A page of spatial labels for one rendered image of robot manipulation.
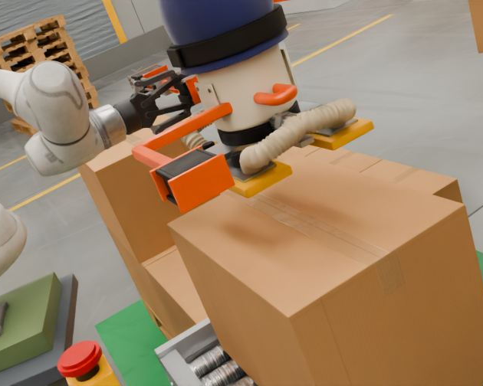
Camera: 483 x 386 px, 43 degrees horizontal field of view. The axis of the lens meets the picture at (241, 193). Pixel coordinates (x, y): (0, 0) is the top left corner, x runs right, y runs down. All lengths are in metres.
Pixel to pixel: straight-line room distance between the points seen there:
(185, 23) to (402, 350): 0.71
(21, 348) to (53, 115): 0.70
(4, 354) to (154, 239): 0.86
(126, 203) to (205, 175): 1.48
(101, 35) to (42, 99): 10.37
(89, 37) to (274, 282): 10.53
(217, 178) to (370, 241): 0.40
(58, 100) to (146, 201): 1.17
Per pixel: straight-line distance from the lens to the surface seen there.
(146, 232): 2.36
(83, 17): 11.50
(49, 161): 1.35
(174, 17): 1.14
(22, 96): 1.25
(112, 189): 2.28
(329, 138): 1.16
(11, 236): 1.91
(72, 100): 1.22
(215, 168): 0.84
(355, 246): 1.15
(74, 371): 0.99
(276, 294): 1.09
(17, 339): 1.71
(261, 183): 1.08
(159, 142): 1.11
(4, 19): 11.19
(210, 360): 1.73
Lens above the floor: 1.53
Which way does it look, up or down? 22 degrees down
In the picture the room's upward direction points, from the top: 21 degrees counter-clockwise
